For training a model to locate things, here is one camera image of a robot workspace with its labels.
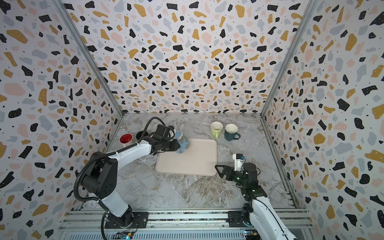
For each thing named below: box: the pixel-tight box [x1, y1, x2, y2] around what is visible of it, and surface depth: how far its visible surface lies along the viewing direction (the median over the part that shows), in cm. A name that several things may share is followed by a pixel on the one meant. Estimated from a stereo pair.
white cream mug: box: [119, 133, 134, 148], surface depth 99 cm
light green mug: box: [210, 121, 224, 139], surface depth 103 cm
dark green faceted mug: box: [224, 123, 241, 141], surface depth 102 cm
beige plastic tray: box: [155, 138, 218, 177], surface depth 96 cm
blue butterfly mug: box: [174, 131, 190, 154], surface depth 94 cm
